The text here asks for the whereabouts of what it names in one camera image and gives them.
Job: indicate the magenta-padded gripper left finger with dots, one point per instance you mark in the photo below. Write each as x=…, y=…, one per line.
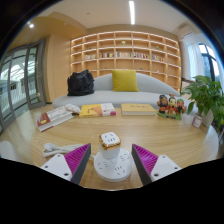
x=56, y=165

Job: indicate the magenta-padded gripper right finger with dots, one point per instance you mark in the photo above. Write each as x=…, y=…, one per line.
x=163, y=166

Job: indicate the white cube charger gold band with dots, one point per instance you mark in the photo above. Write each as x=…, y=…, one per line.
x=109, y=143

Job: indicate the red and white book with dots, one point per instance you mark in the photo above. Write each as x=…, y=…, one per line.
x=53, y=117

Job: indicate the round white power strip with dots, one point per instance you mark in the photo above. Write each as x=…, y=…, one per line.
x=115, y=170

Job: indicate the small white red-labelled cup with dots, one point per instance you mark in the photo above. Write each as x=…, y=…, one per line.
x=197, y=121

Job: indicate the colourful figurine trio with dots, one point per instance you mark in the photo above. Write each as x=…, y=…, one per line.
x=170, y=106

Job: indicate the flat tan book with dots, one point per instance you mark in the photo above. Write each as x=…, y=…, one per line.
x=138, y=109

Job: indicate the light grey sofa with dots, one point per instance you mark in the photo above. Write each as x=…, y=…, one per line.
x=153, y=90

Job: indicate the green potted plant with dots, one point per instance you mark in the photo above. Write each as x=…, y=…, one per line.
x=205, y=95

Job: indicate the black bag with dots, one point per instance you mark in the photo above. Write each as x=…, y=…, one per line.
x=80, y=83

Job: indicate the grey-framed glass door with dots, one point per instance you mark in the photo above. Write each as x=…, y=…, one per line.
x=20, y=83

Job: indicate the yellow cushion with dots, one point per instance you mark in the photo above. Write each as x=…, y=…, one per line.
x=124, y=81

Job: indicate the white sheer curtain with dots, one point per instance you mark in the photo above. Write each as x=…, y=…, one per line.
x=193, y=60

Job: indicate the dark-framed window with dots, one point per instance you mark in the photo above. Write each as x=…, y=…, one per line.
x=210, y=61

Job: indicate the round ceiling downlight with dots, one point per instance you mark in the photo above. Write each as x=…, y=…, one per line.
x=31, y=25

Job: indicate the long ceiling light strip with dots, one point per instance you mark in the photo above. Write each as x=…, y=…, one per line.
x=132, y=12

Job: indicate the wooden wall shelf unit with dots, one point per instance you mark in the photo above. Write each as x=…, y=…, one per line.
x=126, y=50

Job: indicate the white wall air conditioner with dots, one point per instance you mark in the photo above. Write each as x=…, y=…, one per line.
x=188, y=30

